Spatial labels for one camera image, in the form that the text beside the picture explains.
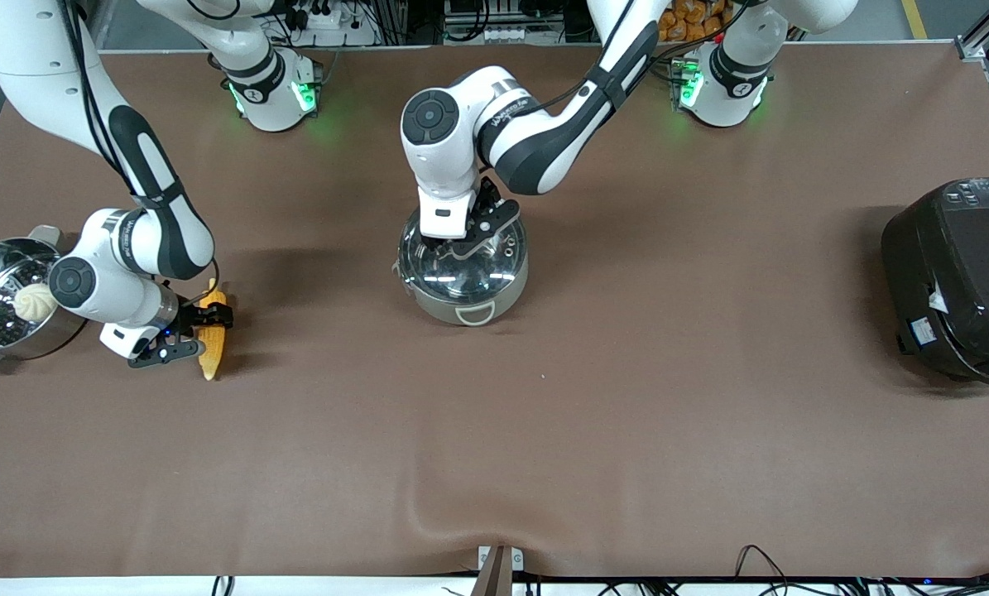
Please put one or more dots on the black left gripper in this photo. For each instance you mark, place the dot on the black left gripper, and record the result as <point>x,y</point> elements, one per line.
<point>488,204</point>

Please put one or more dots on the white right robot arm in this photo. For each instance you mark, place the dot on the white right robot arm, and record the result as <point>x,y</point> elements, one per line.
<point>151,223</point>

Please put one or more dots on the black rice cooker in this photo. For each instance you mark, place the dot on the black rice cooker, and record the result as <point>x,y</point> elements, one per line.
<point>957,281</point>

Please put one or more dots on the brown table mat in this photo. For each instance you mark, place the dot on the brown table mat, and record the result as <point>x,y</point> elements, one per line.
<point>494,455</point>

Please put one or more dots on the yellow corn cob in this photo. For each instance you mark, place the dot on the yellow corn cob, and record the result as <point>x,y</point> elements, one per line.
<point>211,352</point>

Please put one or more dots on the glass pot lid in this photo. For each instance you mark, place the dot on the glass pot lid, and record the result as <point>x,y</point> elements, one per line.
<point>444,277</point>

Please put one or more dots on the steel cooking pot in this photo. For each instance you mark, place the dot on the steel cooking pot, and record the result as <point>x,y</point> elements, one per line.
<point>494,302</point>

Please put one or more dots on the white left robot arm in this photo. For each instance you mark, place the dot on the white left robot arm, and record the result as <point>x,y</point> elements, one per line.
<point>535,132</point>

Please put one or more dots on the orange snack bags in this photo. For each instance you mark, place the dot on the orange snack bags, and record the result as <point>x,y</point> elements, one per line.
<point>693,21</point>

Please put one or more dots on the white steamed bun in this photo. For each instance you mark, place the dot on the white steamed bun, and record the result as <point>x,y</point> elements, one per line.
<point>35,305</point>

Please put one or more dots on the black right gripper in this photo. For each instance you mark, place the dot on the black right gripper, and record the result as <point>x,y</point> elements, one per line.
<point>189,318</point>

